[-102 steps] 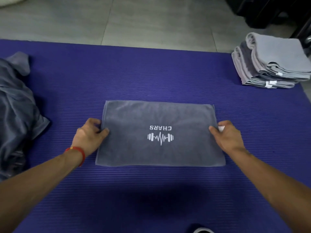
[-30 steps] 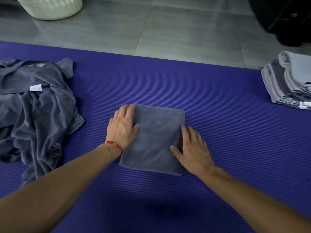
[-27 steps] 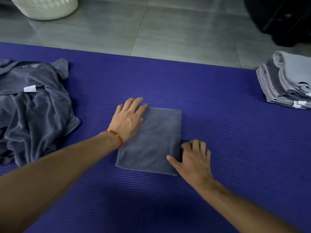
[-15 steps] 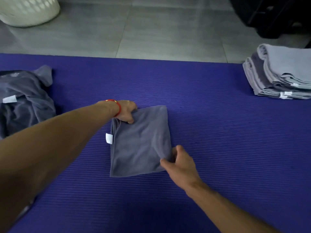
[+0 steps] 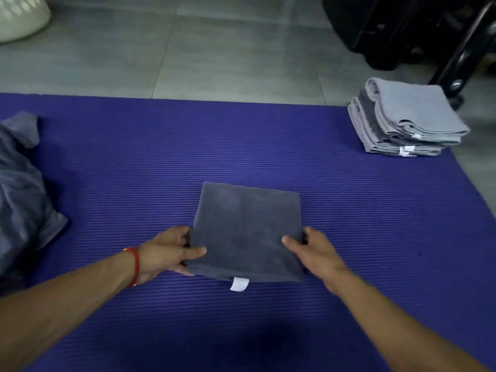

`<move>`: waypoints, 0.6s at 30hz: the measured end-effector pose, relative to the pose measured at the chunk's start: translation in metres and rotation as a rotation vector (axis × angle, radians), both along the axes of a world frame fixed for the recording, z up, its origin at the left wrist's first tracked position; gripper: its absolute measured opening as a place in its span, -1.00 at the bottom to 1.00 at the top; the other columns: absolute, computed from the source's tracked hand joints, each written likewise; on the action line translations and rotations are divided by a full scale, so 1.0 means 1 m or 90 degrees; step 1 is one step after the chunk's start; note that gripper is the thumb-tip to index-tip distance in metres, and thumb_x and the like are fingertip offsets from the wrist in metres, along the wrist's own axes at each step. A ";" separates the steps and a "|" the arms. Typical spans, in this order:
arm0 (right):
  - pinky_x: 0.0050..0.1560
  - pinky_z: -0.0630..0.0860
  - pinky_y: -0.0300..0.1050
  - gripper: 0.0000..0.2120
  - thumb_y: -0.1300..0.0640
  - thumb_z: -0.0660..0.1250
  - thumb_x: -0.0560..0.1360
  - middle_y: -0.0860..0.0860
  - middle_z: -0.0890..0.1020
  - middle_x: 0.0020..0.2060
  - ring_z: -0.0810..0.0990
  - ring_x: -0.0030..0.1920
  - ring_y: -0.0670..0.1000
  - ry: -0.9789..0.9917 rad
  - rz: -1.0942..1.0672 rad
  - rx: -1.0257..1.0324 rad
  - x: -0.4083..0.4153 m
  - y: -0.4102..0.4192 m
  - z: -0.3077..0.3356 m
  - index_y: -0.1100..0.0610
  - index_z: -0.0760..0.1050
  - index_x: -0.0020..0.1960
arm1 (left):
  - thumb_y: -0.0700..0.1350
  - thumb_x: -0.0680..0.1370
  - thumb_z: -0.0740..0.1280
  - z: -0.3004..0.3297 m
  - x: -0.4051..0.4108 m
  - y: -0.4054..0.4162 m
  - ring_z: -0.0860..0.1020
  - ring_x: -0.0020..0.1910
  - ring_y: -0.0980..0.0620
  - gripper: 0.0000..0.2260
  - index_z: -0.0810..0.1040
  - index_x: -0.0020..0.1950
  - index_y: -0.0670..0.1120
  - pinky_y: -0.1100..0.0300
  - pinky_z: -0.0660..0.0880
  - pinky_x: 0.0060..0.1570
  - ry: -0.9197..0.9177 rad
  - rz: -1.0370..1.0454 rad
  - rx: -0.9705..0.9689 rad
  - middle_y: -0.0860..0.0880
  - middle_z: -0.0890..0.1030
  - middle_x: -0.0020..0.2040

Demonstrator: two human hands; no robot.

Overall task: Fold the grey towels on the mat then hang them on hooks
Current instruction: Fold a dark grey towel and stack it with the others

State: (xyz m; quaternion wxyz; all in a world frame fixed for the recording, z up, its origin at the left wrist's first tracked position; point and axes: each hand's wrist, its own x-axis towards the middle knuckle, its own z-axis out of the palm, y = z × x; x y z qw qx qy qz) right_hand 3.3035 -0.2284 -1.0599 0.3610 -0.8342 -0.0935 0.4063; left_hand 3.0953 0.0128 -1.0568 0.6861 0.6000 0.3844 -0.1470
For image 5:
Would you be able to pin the person's left hand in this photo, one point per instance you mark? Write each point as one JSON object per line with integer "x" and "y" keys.
{"x": 162, "y": 255}

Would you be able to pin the person's right forearm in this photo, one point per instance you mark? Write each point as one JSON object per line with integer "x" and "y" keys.
{"x": 395, "y": 329}

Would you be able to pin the pile of dark grey towels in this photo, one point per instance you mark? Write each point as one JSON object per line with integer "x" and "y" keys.
{"x": 19, "y": 197}

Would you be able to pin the person's left forearm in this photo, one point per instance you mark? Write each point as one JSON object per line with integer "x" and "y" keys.
{"x": 58, "y": 306}

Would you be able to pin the black weight stack machine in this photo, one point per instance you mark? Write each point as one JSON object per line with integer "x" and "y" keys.
{"x": 387, "y": 30}

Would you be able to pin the purple ribbed mat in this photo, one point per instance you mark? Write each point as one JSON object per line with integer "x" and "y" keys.
{"x": 271, "y": 143}

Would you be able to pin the white perforated laundry basket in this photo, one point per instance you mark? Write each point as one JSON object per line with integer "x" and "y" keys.
{"x": 19, "y": 15}

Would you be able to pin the person's right hand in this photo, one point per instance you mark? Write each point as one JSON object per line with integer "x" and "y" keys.
{"x": 321, "y": 259}

